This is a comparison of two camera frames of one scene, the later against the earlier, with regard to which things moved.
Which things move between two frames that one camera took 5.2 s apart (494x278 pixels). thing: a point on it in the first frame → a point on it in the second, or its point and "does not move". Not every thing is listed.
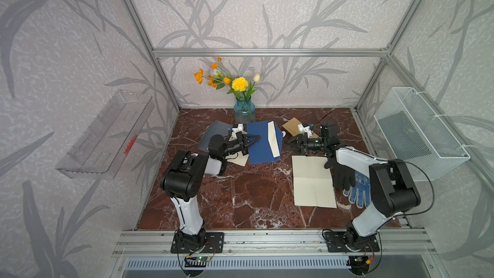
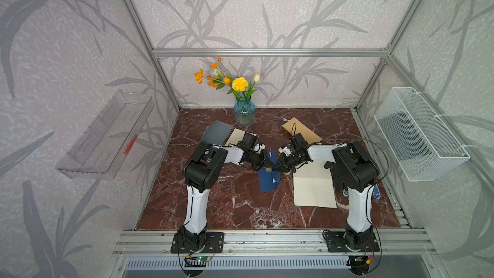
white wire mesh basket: [417, 136] does not move
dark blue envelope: [260, 151] → [270, 177]
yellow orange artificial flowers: [239, 85] does not move
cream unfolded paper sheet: [312, 183] does not move
